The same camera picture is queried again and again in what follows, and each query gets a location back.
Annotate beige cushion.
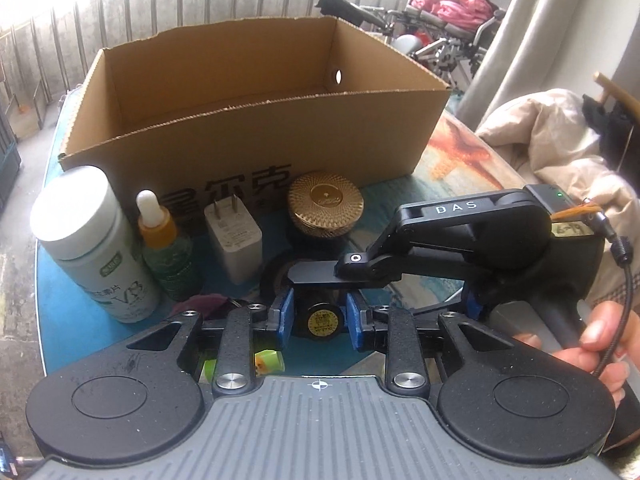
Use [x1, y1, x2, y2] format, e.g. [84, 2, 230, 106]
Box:
[475, 88, 640, 311]

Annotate black cable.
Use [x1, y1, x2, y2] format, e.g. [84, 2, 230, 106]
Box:
[589, 209, 633, 377]

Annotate green black marker pen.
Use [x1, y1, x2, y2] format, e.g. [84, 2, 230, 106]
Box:
[201, 350, 285, 382]

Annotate black tape roll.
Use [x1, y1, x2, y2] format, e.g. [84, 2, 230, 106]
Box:
[259, 252, 299, 304]

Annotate green dropper bottle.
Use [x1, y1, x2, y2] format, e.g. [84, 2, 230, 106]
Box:
[136, 190, 203, 301]

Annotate wheelchair with pink blanket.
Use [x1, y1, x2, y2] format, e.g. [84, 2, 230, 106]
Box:
[316, 0, 506, 94]

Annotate pink round lid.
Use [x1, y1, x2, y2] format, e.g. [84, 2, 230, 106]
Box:
[171, 294, 228, 318]

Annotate brown cardboard box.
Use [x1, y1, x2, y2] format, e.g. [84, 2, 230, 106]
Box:
[58, 18, 449, 229]

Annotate white vitamin bottle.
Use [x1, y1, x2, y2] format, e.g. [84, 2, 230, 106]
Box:
[29, 166, 160, 324]

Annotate metal balcony railing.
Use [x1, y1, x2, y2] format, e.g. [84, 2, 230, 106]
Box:
[0, 0, 432, 111]

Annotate white power adapter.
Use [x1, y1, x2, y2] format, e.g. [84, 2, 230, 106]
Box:
[204, 195, 262, 285]

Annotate gold lidded round jar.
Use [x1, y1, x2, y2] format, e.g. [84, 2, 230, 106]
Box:
[288, 171, 364, 238]

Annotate person's right hand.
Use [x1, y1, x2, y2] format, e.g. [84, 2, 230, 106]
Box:
[508, 300, 640, 411]

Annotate beige curtain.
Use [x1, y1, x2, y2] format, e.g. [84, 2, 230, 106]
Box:
[456, 0, 639, 129]

